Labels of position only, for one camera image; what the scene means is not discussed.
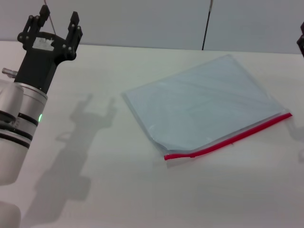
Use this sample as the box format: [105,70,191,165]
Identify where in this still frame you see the silver metal connector plug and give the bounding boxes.
[1,67,19,78]

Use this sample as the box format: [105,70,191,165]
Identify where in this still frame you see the clear red-zipper document bag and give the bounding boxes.
[121,54,293,169]

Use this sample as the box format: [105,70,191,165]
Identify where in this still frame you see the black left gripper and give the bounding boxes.
[14,5,84,93]

